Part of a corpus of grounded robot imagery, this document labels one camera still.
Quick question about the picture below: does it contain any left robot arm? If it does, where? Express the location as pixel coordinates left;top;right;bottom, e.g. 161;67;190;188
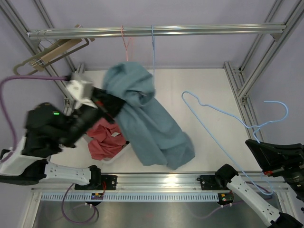
0;88;125;190

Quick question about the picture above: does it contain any white slotted cable duct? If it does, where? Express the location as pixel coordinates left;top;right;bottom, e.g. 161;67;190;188
41;192;219;202

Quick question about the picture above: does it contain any olive flat hanger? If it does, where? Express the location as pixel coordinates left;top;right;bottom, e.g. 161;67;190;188
12;39;90;79

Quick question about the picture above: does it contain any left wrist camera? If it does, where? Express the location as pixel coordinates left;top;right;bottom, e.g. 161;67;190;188
66;73;97;108

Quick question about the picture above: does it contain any red t shirt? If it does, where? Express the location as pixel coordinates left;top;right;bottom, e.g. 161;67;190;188
86;117;127;161

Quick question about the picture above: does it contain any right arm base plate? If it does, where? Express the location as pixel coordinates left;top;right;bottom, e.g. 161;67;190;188
196;174;234;190

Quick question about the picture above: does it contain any front aluminium rail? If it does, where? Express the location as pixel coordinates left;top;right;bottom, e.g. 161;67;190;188
30;172;289;192

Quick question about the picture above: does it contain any white laundry basket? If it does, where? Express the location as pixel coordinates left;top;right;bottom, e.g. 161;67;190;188
68;114;133;165

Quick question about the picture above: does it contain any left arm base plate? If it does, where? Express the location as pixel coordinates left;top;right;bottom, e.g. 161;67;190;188
74;175;118;190

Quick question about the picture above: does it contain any light blue wire hanger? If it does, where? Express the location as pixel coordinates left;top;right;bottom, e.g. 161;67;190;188
151;25;155;87

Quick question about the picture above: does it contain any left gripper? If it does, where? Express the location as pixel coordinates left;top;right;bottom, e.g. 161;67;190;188
57;86;131;149

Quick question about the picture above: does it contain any aluminium hanging rail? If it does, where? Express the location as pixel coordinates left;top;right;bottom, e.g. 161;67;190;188
27;23;286;40

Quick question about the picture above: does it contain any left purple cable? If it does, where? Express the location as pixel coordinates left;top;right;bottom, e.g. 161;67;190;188
0;75;98;225

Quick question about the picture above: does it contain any pink wire hanger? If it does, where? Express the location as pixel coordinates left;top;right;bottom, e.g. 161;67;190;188
121;25;133;61

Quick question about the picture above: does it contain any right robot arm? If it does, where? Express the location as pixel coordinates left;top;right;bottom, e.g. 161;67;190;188
215;139;304;228

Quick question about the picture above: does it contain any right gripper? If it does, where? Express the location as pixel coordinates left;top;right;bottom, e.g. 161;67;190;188
246;137;304;200

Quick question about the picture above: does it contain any blue t shirt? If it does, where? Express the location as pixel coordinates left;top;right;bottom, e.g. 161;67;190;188
102;61;195;170

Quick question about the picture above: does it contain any wooden hanger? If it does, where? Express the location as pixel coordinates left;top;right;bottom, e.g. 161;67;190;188
29;38;95;75

